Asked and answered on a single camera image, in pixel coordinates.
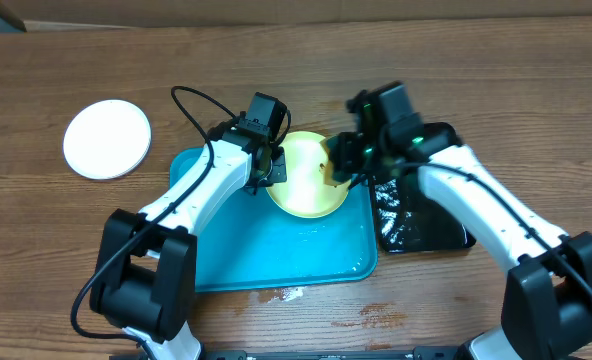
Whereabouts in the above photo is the yellow green sponge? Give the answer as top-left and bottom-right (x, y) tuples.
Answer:
(320, 160), (344, 187)

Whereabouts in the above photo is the yellow plate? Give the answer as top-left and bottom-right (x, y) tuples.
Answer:
(267, 131), (350, 218)

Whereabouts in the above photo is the white plate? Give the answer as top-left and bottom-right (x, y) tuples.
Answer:
(63, 99), (152, 180)
(63, 126), (152, 180)

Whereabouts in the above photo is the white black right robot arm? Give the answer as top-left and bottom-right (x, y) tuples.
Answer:
(321, 122), (592, 359)

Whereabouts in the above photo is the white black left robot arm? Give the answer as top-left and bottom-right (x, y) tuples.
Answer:
(80, 124), (287, 359)

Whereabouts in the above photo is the teal plastic tray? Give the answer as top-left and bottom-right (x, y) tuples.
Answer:
(169, 144), (379, 294)

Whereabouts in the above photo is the black plastic tray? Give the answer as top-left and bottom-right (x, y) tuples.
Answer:
(368, 122), (476, 253)

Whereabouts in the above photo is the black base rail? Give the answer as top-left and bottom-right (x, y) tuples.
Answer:
(198, 346), (459, 360)

